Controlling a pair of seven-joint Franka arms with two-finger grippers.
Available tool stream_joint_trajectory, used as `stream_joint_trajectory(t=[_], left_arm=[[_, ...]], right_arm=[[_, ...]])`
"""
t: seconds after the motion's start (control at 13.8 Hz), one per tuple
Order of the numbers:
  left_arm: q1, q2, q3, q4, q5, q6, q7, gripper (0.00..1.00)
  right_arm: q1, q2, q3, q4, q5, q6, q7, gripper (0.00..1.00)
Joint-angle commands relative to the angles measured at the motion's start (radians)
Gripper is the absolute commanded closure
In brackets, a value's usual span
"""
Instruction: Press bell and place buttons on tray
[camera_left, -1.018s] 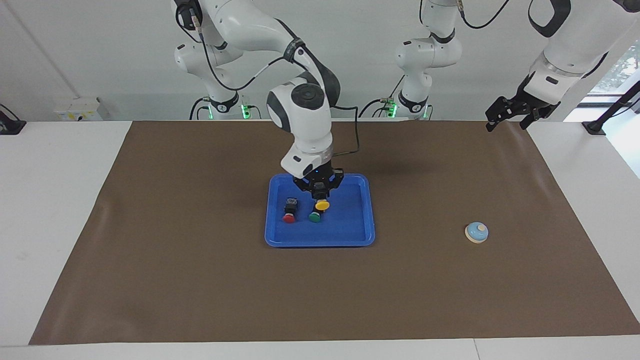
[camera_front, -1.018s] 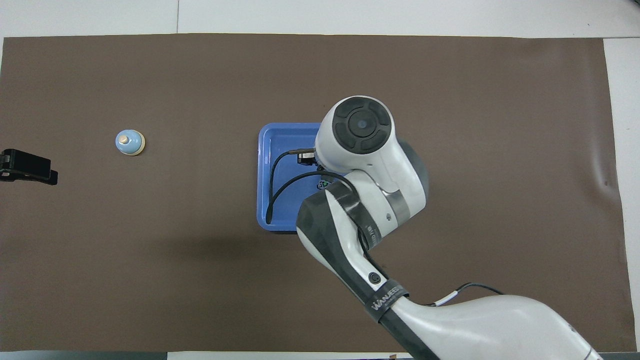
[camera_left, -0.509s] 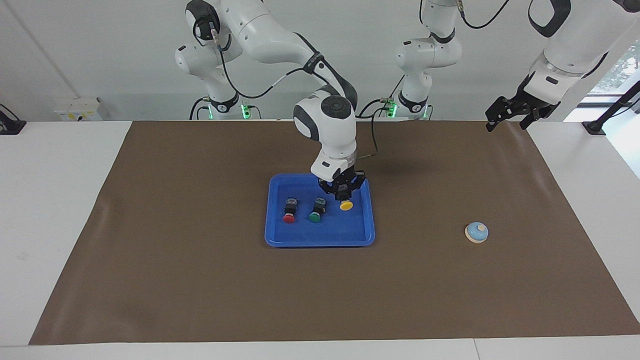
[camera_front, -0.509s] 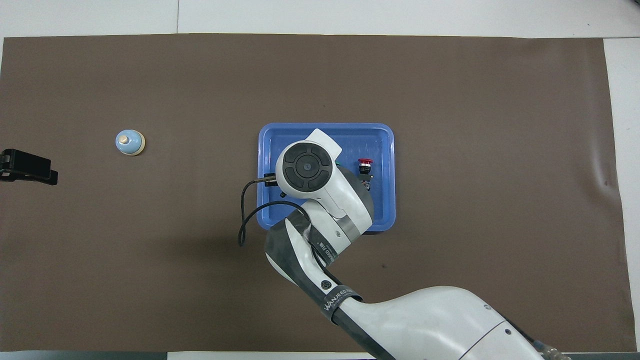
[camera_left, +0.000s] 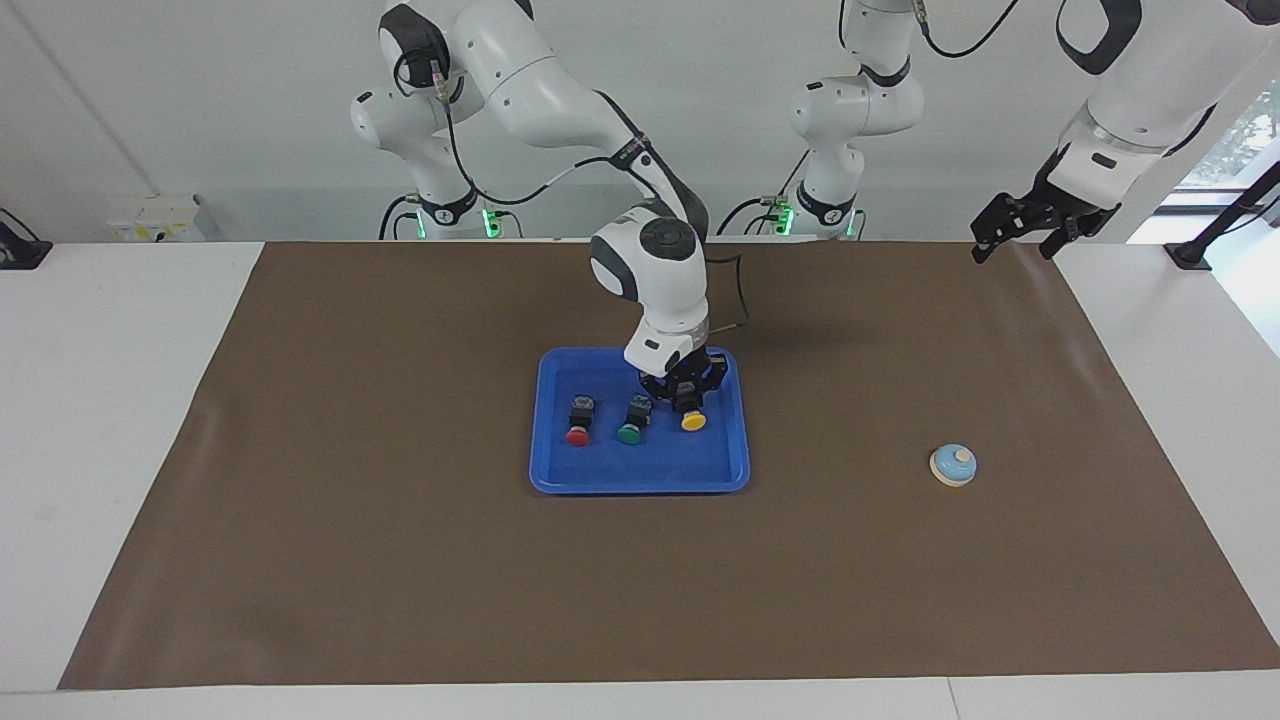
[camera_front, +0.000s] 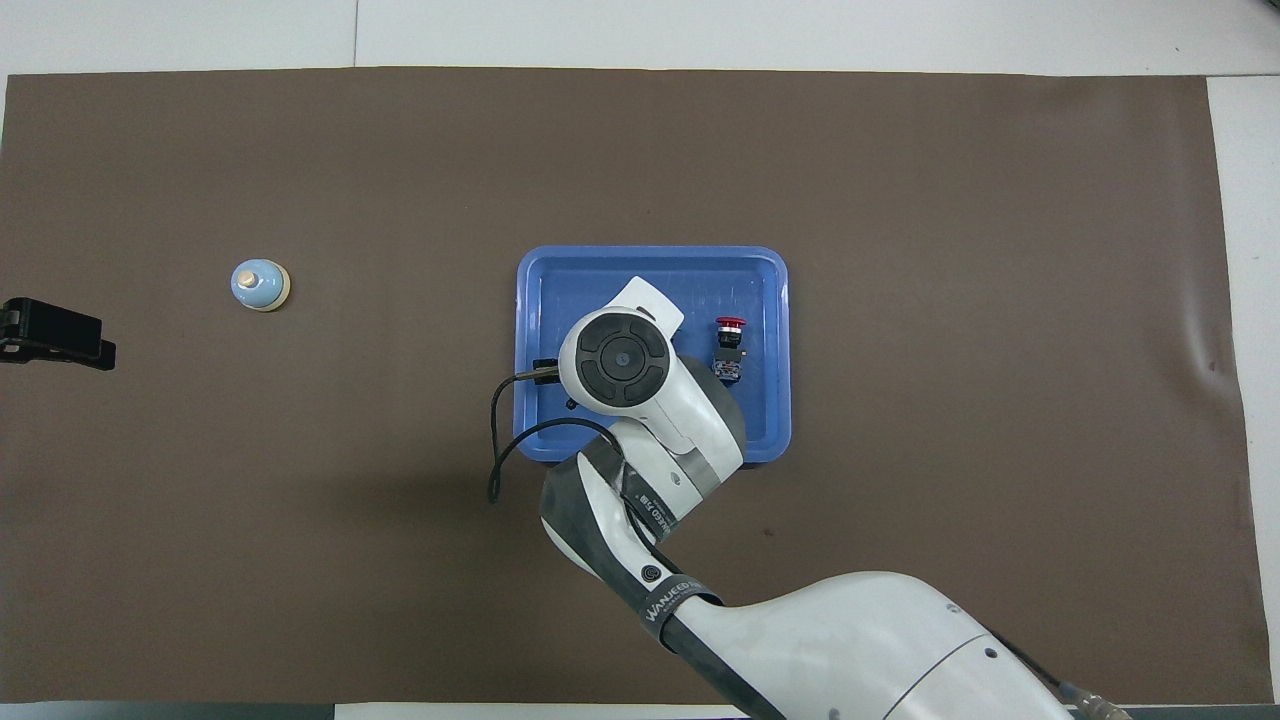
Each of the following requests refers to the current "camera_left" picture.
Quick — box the green push button switch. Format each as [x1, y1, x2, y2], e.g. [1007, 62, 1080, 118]
[616, 394, 654, 447]

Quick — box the light blue call bell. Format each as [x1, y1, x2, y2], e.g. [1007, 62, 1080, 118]
[929, 443, 979, 489]

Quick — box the blue plastic tray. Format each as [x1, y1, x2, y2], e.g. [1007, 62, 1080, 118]
[528, 347, 751, 496]

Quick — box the brown table mat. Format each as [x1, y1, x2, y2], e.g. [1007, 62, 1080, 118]
[57, 240, 1280, 691]

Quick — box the window pane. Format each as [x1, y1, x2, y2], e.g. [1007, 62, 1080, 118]
[1180, 85, 1280, 191]

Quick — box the black table clamp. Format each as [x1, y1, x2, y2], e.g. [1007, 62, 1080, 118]
[0, 207, 53, 271]

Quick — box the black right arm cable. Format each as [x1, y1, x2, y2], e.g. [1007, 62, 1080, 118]
[395, 50, 747, 332]

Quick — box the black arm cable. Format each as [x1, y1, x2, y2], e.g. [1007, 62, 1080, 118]
[915, 0, 1021, 60]
[395, 50, 747, 332]

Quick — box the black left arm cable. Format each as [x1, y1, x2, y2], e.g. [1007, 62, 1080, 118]
[915, 0, 1021, 60]

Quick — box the white wall outlet box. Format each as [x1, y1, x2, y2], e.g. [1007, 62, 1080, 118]
[108, 193, 222, 244]

